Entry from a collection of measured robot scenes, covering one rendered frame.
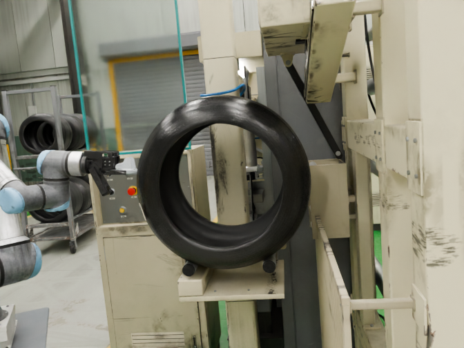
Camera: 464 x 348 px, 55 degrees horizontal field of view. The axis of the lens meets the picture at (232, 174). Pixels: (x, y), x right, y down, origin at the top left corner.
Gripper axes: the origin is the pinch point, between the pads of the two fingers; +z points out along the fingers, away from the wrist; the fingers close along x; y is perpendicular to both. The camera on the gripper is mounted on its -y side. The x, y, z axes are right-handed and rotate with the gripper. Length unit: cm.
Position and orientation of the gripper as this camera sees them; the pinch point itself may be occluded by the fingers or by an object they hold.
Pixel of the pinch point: (138, 172)
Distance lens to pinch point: 162.9
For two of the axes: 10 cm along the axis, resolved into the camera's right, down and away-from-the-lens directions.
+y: 0.4, -9.9, -1.4
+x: 1.1, -1.4, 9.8
